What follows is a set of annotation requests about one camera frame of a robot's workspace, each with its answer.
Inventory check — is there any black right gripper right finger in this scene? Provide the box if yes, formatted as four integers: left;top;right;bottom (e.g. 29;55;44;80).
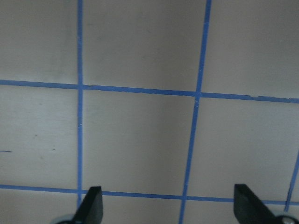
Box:
234;184;283;224

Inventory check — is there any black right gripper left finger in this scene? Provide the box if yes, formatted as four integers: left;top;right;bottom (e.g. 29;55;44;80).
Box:
71;186;103;224

